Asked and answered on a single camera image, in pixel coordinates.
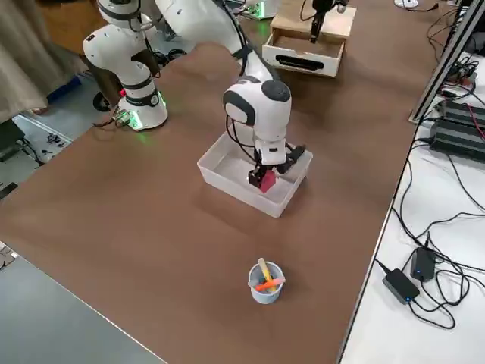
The blue plastic bin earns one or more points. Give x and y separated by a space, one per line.
64 88

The person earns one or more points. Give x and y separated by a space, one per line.
30 57

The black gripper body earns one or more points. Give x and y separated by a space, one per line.
273 168
322 5

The plain wooden stick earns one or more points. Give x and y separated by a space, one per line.
264 267

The black power adapter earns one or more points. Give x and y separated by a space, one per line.
422 263

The orange stick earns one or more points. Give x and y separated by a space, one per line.
269 285

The clear plastic cup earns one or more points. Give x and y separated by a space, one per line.
265 294

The aluminium frame post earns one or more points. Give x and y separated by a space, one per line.
447 57

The black power supply unit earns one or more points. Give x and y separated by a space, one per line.
464 112
454 140

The dark grey power adapter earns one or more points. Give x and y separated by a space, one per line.
401 286

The clear plastic box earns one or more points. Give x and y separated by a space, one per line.
227 170

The red bag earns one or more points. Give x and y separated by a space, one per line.
268 182

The wooden drawer cabinet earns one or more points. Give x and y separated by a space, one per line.
333 21

